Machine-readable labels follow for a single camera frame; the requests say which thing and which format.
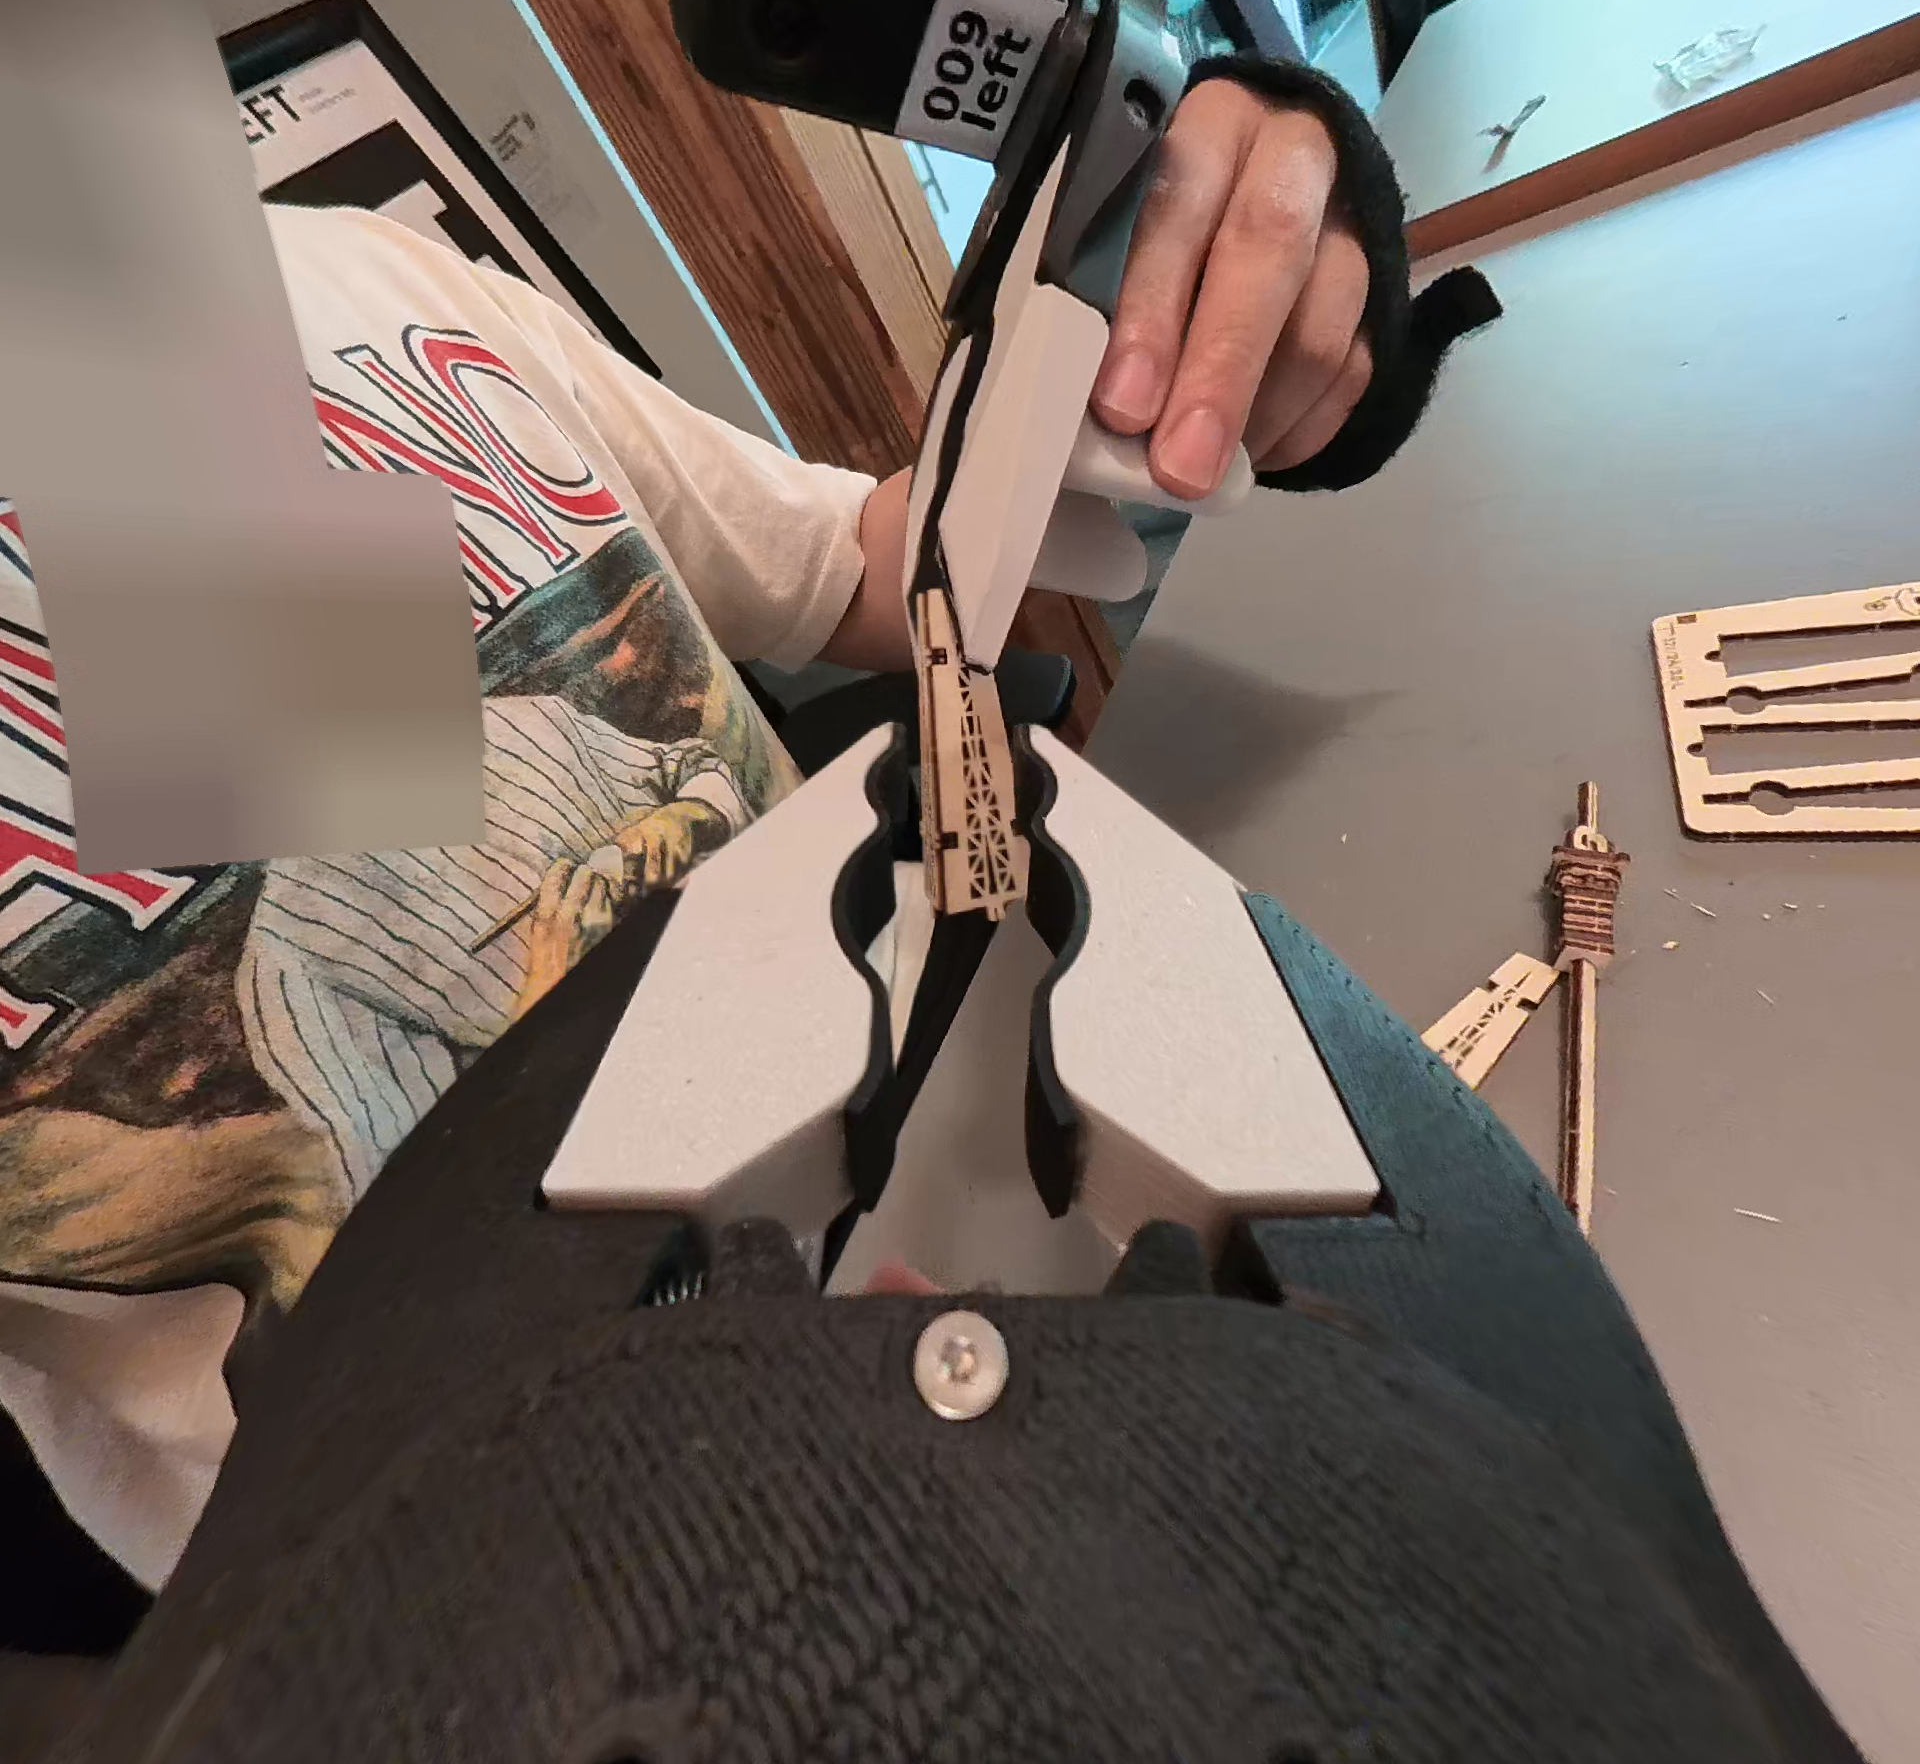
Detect wooden lattice panel piece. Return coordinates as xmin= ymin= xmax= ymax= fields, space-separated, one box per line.
xmin=911 ymin=586 xmax=1035 ymax=919

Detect person's left forearm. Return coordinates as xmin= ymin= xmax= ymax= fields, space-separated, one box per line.
xmin=822 ymin=465 xmax=924 ymax=674

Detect wooden pillar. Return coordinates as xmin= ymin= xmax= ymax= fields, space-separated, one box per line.
xmin=435 ymin=0 xmax=1120 ymax=685

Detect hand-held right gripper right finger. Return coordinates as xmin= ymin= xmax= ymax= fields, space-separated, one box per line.
xmin=1020 ymin=727 xmax=1382 ymax=1242

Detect wooden part sheet long slots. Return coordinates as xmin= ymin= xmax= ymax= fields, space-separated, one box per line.
xmin=1649 ymin=583 xmax=1920 ymax=841

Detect black framed wall poster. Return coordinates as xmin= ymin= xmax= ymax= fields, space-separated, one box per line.
xmin=217 ymin=0 xmax=661 ymax=380

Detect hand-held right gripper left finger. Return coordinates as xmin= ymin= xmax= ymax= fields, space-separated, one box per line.
xmin=541 ymin=722 xmax=919 ymax=1217

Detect wooden tower spire assembly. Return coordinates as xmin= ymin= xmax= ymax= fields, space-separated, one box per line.
xmin=1418 ymin=781 xmax=1631 ymax=1235

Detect person's left hand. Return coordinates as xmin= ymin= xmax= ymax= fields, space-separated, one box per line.
xmin=1091 ymin=76 xmax=1373 ymax=502

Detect grey desk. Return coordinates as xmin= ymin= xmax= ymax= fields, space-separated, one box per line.
xmin=1080 ymin=69 xmax=1920 ymax=1764

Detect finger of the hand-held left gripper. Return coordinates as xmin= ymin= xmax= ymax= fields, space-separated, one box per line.
xmin=938 ymin=141 xmax=1111 ymax=664
xmin=898 ymin=227 xmax=985 ymax=671

